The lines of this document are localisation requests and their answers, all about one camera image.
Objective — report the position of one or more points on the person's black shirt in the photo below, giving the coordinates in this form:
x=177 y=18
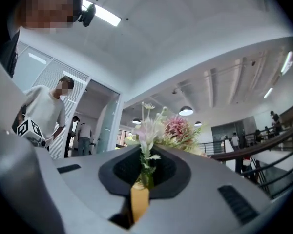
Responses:
x=8 y=55

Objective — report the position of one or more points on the black dome pendant lamp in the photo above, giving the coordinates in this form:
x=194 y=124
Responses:
x=186 y=110
x=136 y=121
x=197 y=123

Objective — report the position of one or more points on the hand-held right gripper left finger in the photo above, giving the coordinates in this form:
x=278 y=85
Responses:
x=88 y=191

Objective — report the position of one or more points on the large window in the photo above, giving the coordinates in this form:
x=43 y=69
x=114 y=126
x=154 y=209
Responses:
x=124 y=138

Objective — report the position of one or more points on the person's head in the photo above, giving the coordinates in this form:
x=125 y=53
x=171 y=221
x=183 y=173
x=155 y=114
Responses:
x=46 y=8

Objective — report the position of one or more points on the black head-mounted camera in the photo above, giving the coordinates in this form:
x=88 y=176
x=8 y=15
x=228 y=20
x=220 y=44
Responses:
x=88 y=14

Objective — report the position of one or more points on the rectangular ceiling panel light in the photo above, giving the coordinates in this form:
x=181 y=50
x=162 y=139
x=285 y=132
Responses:
x=105 y=13

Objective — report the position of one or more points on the wood-topped dark metal railing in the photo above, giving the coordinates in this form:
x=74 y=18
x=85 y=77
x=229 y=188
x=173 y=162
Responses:
x=258 y=147

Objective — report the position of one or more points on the frosted glass panel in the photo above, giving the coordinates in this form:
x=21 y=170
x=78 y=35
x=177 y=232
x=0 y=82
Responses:
x=108 y=123

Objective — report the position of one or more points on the pink artificial flowers bunch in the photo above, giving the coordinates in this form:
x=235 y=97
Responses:
x=178 y=128

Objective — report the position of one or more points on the white ceiling strip light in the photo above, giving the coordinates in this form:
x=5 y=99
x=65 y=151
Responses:
x=286 y=62
x=268 y=92

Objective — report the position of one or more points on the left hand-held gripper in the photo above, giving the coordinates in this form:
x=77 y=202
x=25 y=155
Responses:
x=30 y=130

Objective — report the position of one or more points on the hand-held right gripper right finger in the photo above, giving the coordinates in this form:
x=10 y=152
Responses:
x=197 y=203

